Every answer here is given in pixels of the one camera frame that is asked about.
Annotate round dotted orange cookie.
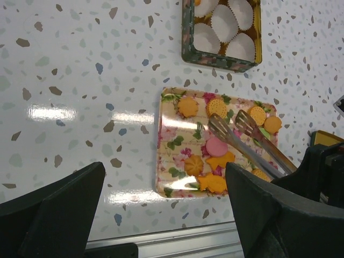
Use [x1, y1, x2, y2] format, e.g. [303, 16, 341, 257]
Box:
[206, 98, 227, 119]

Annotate white paper cup top-left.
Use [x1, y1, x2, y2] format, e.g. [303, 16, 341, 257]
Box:
[194, 0, 219, 17]

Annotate metal tongs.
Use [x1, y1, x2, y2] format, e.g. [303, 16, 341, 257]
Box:
[208, 110, 297, 180]

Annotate round orange cookie top-right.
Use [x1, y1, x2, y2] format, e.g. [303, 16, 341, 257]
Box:
[248, 106, 267, 126]

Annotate pink sandwich cookie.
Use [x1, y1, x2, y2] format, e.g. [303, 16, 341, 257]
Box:
[205, 137, 228, 157]

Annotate white paper cup bottom-left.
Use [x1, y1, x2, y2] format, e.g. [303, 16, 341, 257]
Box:
[193, 23, 221, 54]

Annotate green sandwich cookie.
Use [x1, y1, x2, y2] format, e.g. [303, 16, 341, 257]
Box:
[259, 127, 270, 140]

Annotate aluminium frame rail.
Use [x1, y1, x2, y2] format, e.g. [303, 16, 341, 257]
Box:
[86, 222, 244, 257]

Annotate gold tin lid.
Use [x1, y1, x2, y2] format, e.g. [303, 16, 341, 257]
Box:
[310, 130, 343, 146]

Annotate white paper cup centre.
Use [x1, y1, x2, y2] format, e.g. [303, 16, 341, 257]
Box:
[211, 4, 239, 43]

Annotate orange leaf cookie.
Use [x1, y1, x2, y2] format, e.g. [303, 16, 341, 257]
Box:
[177, 97, 198, 118]

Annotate dotted round cookie bottom-right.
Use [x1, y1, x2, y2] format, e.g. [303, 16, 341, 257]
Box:
[251, 168, 271, 182]

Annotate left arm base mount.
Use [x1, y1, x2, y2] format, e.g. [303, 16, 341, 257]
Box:
[83, 243, 139, 258]

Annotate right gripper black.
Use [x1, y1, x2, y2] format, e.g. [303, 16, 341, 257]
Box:
[272, 142, 343, 207]

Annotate floral serving tray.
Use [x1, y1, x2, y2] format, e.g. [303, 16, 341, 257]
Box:
[156, 88, 282, 198]

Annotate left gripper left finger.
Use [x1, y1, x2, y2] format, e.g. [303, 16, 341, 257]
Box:
[1, 162, 105, 257]

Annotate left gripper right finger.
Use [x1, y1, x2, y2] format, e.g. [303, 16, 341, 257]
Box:
[225, 162, 343, 257]

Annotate white paper cup top-right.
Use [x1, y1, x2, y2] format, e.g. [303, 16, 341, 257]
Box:
[228, 0, 254, 31]

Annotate scalloped orange cookie right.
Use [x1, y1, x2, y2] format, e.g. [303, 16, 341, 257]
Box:
[263, 116, 282, 134]

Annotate floral cookie tin box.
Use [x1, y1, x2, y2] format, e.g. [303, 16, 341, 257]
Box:
[181, 0, 262, 73]

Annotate white paper cup bottom-right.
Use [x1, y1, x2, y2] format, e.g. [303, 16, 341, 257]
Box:
[225, 33, 255, 62]

